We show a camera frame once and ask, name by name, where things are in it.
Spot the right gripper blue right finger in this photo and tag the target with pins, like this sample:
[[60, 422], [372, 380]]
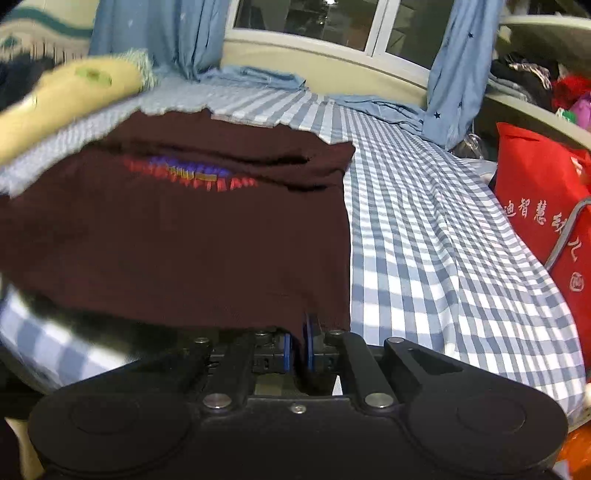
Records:
[[312, 337]]

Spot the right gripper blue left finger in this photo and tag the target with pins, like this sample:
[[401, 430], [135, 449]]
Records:
[[286, 352]]

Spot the dark maroon printed shirt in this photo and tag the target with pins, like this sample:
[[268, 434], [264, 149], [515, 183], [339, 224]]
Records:
[[185, 220]]

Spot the dark clothes pile on shelf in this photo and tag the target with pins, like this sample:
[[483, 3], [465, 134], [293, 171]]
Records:
[[533, 77]]

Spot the red clothing on shelf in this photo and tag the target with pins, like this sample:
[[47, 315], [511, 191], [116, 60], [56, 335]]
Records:
[[567, 91]]

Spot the blue white checked bedsheet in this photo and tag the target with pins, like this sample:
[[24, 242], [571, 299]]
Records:
[[435, 259]]

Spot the red fabric tote bag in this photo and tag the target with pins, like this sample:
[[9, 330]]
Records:
[[538, 182]]

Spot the right blue curtain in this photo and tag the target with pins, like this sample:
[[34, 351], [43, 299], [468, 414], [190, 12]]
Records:
[[457, 82]]

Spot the blue curtain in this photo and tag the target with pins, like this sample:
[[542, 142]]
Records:
[[181, 37], [457, 82]]

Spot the white framed window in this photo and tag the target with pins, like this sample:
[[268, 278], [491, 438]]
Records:
[[412, 30]]

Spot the left blue curtain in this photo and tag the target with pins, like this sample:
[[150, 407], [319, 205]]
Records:
[[181, 37]]

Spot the yellow plush pillow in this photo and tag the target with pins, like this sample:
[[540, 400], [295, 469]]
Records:
[[70, 92]]

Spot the pink handbag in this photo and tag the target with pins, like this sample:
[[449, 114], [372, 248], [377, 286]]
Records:
[[582, 111]]

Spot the cream patterned blanket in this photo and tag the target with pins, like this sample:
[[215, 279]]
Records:
[[58, 29]]

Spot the white curved shelf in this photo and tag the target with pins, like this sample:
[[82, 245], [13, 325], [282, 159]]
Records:
[[565, 39]]

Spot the grey metal chair frame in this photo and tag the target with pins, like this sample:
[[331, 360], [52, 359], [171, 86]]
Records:
[[565, 235]]

